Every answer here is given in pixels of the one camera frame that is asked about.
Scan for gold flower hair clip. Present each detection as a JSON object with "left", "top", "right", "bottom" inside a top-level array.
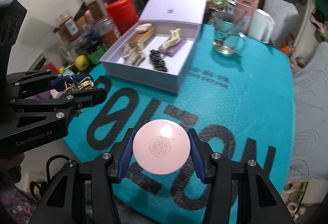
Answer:
[{"left": 63, "top": 77, "right": 94, "bottom": 100}]

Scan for grey marble claw clip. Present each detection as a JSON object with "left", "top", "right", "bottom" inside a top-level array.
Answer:
[{"left": 123, "top": 49, "right": 146, "bottom": 67}]

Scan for pink round mirror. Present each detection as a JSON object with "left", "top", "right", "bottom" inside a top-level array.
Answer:
[{"left": 133, "top": 119, "right": 191, "bottom": 175}]

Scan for gold rectangular box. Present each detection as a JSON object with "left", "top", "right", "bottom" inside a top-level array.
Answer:
[{"left": 128, "top": 27, "right": 157, "bottom": 51}]

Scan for black polka dot scrunchie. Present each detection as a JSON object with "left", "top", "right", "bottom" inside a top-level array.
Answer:
[{"left": 149, "top": 49, "right": 168, "bottom": 73}]

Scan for pink round compact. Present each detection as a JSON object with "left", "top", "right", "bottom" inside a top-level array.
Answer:
[{"left": 135, "top": 23, "right": 152, "bottom": 33}]

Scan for purple box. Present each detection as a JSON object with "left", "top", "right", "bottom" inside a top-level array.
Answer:
[{"left": 158, "top": 37, "right": 187, "bottom": 57}]

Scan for cream hair claw clip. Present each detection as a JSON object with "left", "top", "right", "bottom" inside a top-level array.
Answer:
[{"left": 162, "top": 28, "right": 181, "bottom": 50}]

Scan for grey leaf pattern chair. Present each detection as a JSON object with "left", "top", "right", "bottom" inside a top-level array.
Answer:
[{"left": 287, "top": 42, "right": 327, "bottom": 181}]

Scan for clear jar brown contents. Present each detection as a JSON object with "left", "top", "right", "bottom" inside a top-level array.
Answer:
[{"left": 56, "top": 11, "right": 81, "bottom": 42}]

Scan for white lavender gift box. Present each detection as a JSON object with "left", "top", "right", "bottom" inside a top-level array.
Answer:
[{"left": 100, "top": 0, "right": 207, "bottom": 93}]

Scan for teal bubble mailer mat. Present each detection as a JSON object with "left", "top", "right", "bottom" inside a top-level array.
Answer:
[{"left": 62, "top": 23, "right": 296, "bottom": 224}]

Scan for red canister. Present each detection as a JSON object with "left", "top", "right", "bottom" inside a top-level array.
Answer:
[{"left": 106, "top": 0, "right": 138, "bottom": 35}]

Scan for gold spoon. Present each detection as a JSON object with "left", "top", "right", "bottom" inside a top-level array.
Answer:
[{"left": 214, "top": 11, "right": 245, "bottom": 48}]

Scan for glass mug with water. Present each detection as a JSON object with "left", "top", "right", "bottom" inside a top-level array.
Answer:
[{"left": 213, "top": 11, "right": 246, "bottom": 56}]

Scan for white paper towel roll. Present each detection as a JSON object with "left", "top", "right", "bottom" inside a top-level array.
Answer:
[{"left": 247, "top": 9, "right": 275, "bottom": 44}]

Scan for grey far chair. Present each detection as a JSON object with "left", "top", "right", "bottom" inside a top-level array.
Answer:
[{"left": 263, "top": 0, "right": 299, "bottom": 49}]

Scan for pink stacked cups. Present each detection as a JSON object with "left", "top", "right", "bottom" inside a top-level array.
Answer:
[{"left": 233, "top": 0, "right": 260, "bottom": 33}]

